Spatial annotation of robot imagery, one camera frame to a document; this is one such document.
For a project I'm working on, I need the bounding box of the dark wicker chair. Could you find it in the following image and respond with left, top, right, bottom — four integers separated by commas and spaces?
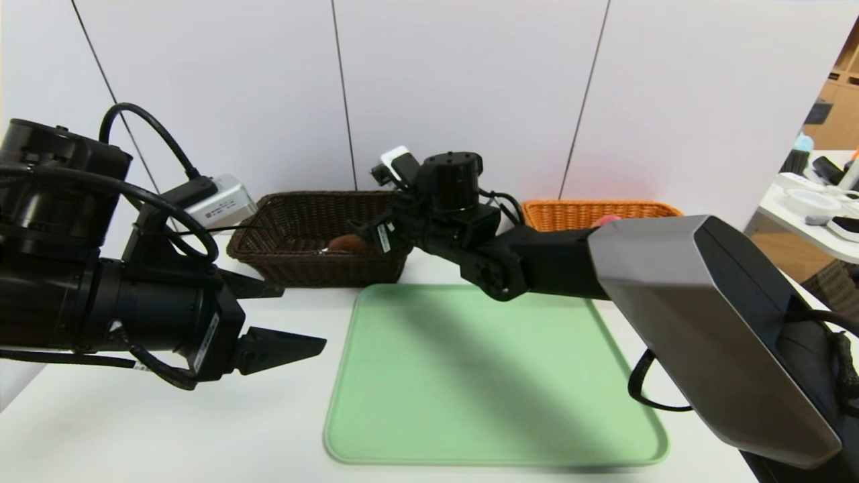
801, 258, 859, 321

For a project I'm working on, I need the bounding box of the white round container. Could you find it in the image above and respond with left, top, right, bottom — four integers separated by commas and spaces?
784, 188, 844, 217

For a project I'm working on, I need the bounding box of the white bottle orange cap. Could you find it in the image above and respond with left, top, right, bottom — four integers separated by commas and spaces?
839, 149, 859, 192

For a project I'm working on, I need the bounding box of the white side table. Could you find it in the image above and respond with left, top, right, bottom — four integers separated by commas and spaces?
758, 149, 859, 264

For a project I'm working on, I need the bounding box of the brown chocolate bread roll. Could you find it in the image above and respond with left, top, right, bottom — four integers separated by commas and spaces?
327, 234, 378, 254

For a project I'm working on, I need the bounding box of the white power strip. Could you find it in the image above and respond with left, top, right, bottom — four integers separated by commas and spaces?
774, 172, 859, 201

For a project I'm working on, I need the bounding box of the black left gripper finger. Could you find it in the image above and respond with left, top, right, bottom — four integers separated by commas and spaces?
234, 326, 327, 376
217, 268, 285, 300

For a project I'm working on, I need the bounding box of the black loop cable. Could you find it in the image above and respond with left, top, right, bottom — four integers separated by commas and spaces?
627, 349, 693, 412

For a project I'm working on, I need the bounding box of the thin black cable white tag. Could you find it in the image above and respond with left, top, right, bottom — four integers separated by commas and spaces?
0, 349, 202, 392

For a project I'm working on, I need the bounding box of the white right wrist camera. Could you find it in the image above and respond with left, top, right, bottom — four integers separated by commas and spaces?
371, 146, 421, 189

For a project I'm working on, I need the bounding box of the black right camera cable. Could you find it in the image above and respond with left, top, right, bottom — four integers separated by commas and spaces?
478, 189, 525, 226

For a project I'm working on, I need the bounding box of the thick black cable white band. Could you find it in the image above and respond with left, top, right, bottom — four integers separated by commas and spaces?
0, 164, 220, 264

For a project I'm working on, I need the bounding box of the black left camera cable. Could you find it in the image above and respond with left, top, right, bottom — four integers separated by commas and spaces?
99, 103, 202, 182

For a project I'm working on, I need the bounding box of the dark brown wicker basket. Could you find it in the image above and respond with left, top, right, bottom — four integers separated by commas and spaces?
225, 191, 417, 289

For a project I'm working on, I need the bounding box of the orange wicker basket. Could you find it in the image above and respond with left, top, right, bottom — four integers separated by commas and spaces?
521, 199, 685, 233

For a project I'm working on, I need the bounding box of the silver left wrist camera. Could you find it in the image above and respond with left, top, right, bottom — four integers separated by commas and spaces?
181, 174, 258, 229

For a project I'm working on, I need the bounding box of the light green plastic tray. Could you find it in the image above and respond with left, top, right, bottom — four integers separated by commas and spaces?
323, 283, 670, 468

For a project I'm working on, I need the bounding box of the braided black cable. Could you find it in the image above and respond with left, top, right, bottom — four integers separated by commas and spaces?
782, 310, 859, 417

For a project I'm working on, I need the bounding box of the black and white shoe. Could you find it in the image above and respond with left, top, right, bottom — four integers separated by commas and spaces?
827, 215, 859, 243

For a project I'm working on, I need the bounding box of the wooden cabinet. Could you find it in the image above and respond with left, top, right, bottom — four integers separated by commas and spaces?
802, 17, 859, 152

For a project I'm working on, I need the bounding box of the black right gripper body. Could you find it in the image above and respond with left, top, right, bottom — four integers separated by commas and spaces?
366, 210, 424, 258

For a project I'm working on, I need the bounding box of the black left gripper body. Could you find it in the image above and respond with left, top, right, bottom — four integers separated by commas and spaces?
94, 258, 246, 383

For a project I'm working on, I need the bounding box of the black handheld device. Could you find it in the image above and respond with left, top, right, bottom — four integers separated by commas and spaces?
812, 156, 848, 186

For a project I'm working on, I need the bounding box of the black camera cable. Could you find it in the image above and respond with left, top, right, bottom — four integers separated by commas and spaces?
99, 103, 202, 182
478, 189, 525, 226

